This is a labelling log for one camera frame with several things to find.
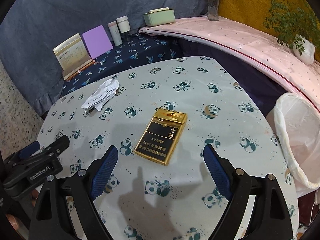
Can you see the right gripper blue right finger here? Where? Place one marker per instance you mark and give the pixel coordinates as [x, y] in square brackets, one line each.
[219, 175]

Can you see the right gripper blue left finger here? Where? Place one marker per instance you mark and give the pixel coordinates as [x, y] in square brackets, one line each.
[100, 171]

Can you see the gold black cigarette box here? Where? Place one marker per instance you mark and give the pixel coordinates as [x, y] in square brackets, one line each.
[161, 136]

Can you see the white receipt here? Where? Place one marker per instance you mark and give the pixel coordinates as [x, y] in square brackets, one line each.
[102, 95]

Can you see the white lined trash bin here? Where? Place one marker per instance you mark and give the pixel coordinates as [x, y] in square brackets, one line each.
[296, 124]

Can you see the person's left hand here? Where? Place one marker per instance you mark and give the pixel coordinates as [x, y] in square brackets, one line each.
[27, 204]

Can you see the panda print tablecloth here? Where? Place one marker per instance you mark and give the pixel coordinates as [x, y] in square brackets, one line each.
[147, 200]

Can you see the pink bed sheet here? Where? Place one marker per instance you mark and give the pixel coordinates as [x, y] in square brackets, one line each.
[255, 47]

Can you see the open book on stand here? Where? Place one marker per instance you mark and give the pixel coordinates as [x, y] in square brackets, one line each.
[72, 56]

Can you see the navy leaf print cloth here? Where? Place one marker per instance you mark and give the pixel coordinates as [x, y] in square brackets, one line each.
[140, 50]

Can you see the purple notebook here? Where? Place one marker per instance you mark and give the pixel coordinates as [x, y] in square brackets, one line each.
[97, 41]

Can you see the white cosmetic tube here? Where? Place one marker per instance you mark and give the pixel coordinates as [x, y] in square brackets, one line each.
[114, 31]

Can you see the white cosmetic jar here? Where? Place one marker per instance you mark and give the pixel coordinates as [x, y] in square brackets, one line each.
[123, 24]

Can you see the blue grey blanket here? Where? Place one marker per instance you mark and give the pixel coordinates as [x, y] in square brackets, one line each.
[33, 28]

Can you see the potted green plant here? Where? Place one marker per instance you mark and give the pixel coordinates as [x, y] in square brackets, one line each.
[296, 26]

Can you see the green tissue box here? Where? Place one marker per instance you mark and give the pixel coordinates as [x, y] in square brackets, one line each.
[159, 16]

